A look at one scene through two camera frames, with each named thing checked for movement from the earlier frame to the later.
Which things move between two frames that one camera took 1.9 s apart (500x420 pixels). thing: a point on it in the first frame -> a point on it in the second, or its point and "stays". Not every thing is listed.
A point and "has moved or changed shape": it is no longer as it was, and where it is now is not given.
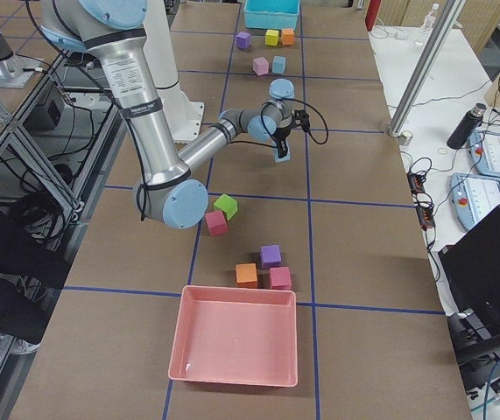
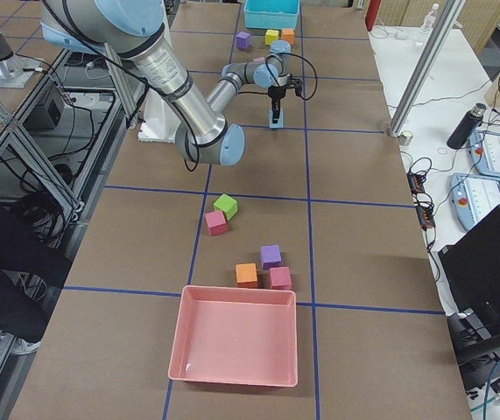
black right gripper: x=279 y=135 -> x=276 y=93
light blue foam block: x=282 y=151 has moved or changed shape
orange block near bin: x=288 y=36 stays
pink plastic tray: x=234 y=335 stays
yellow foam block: x=271 y=38 stays
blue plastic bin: x=271 y=14 stays
